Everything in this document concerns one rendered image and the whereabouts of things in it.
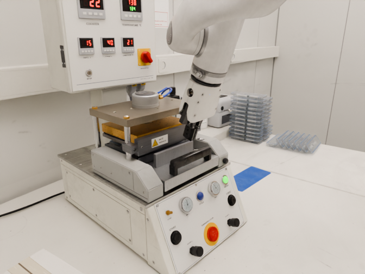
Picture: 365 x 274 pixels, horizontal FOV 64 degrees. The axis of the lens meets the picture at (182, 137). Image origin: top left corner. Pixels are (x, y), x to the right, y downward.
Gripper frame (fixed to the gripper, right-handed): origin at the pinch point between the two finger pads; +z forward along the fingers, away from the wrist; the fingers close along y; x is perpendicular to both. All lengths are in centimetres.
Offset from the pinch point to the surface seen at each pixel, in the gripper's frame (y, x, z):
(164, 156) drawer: -4.9, 2.5, 8.3
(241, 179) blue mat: 39, -4, 33
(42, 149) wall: -15, 54, 37
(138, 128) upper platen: -5.9, 13.6, 5.4
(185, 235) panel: -9.8, -14.3, 20.1
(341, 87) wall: 238, 17, 33
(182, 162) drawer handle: -5.2, -3.9, 5.5
